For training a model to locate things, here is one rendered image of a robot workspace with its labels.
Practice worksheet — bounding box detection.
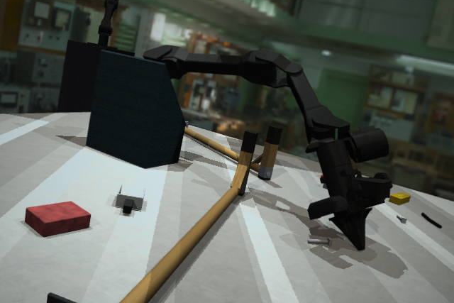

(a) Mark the red rectangular block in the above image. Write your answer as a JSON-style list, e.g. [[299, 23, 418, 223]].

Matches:
[[25, 201, 91, 237]]

